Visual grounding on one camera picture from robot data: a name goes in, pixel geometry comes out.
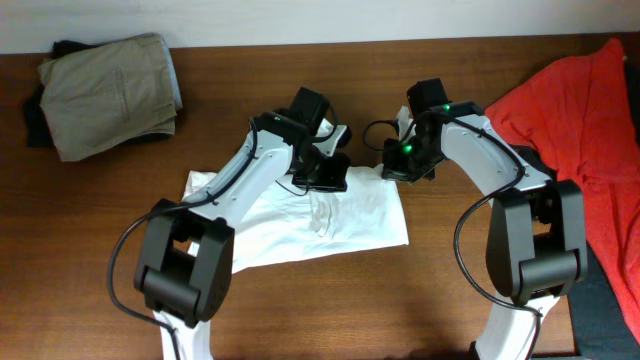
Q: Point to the folded light blue garment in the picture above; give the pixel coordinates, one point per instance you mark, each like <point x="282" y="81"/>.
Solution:
<point x="172" y="76"/>

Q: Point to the folded black garment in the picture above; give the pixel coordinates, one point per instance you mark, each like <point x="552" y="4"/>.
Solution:
<point x="38" y="133"/>

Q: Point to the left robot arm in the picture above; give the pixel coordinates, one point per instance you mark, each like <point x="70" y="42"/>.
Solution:
<point x="185" y="266"/>

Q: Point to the white t-shirt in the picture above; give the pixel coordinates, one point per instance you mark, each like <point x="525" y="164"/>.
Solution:
<point x="274" y="223"/>

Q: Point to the dark garment under red shirt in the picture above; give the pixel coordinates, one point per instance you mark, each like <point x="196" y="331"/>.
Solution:
<point x="600" y="329"/>

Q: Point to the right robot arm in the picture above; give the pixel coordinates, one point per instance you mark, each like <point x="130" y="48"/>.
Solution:
<point x="536" y="247"/>

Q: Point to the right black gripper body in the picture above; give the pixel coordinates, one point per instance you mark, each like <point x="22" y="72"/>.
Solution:
<point x="410" y="159"/>

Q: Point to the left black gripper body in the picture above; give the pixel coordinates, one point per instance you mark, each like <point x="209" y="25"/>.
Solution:
<point x="321" y="170"/>

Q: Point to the red t-shirt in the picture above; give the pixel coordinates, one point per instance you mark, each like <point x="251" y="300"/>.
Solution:
<point x="575" y="113"/>

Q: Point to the folded khaki trousers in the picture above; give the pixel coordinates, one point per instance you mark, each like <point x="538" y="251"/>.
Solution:
<point x="96" y="99"/>

